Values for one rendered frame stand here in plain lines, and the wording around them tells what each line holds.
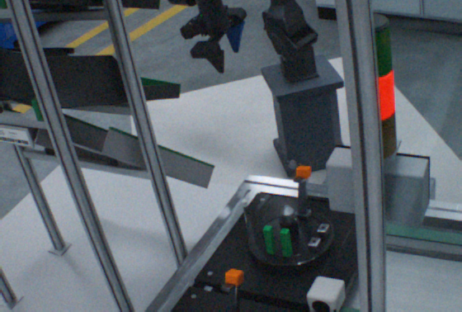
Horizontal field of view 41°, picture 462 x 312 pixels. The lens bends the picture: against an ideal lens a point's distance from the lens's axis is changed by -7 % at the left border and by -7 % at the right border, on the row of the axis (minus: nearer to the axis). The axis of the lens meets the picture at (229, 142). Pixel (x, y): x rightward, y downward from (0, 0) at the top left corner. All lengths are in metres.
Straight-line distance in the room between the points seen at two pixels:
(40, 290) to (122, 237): 0.21
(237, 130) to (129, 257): 0.49
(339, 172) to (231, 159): 0.76
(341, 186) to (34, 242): 0.83
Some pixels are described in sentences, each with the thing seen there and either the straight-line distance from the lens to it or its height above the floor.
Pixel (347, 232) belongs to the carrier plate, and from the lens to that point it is 1.07.
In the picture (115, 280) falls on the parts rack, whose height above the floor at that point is 1.03.
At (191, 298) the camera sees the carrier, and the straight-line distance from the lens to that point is 1.01.
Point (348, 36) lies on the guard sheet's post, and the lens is 0.63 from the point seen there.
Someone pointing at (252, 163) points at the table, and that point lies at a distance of 1.47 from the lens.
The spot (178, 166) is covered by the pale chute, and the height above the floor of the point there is 1.07.
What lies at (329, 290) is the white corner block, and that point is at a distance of 0.95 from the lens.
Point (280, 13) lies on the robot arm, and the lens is 1.30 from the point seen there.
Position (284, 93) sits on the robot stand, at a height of 1.06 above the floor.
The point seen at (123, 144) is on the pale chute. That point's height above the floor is 1.18.
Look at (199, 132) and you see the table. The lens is 1.63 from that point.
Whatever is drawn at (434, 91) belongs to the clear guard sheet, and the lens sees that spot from 0.64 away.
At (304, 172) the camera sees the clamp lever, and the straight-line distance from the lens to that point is 1.05.
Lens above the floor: 1.67
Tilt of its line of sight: 31 degrees down
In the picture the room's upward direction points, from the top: 12 degrees counter-clockwise
